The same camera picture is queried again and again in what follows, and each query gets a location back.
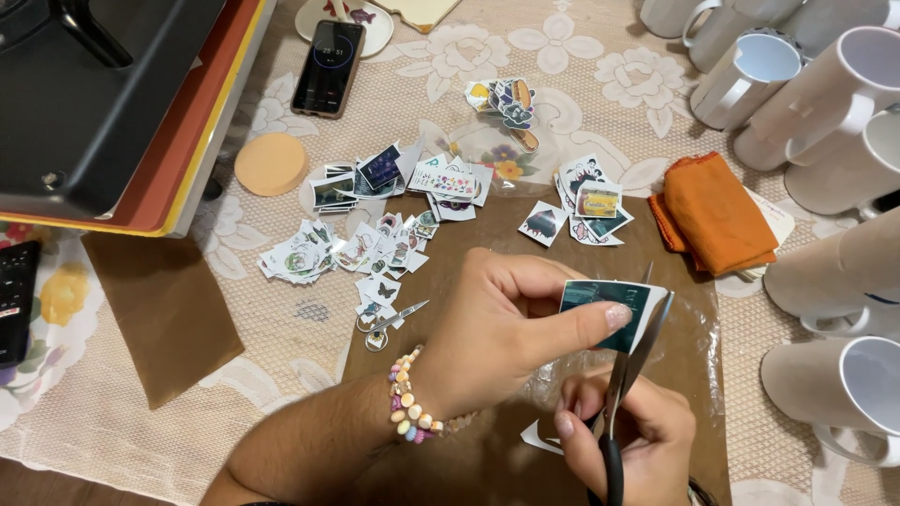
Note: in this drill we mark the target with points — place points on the floral tablecloth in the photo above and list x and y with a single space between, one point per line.
63 295

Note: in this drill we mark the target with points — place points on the dark green printed paper cutout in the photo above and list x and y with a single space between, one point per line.
597 299

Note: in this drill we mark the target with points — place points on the white paper sheets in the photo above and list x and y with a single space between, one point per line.
777 214

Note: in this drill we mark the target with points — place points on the small brown nonstick sheet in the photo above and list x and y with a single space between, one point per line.
165 316

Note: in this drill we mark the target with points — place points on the white paper scrap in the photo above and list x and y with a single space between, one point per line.
538 439

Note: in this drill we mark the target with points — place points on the clear plastic sheet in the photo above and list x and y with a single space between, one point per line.
692 337

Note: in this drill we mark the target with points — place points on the pale yellow board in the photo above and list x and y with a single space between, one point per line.
422 10

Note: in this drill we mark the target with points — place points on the pile of printed photo cutouts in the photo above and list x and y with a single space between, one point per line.
394 183

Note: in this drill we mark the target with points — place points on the beige lace tablecloth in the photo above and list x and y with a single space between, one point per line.
295 393

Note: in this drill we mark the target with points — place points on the heap of small printed cutouts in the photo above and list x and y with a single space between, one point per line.
351 253

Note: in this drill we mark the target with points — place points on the black smartphone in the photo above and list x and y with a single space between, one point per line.
327 67

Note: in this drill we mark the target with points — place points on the black heat press machine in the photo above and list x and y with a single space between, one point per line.
105 91

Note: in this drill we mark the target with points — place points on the round orange sponge pad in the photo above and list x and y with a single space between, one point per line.
271 164

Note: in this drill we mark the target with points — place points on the pile of large printed cutouts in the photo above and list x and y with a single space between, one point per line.
594 204

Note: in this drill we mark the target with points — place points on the black remote control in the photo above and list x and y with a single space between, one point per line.
15 302

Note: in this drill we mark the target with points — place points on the person's left hand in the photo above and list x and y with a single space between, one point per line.
478 337

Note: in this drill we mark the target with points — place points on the small silver scissors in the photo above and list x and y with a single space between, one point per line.
394 320

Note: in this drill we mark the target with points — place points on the pile of die-cut stickers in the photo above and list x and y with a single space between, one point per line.
510 102

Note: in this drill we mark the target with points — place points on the cluster of white mugs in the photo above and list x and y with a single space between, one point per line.
822 105

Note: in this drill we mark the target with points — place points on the person's right hand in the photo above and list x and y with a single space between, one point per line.
654 450

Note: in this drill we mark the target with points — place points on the folded orange cloth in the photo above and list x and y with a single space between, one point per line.
717 211

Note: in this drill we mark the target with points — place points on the large brown nonstick sheet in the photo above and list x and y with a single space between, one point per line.
450 232

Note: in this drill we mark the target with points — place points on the white plate with fish print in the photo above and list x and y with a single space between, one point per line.
372 28

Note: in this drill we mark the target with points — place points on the clear plastic bag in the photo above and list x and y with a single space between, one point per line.
492 144

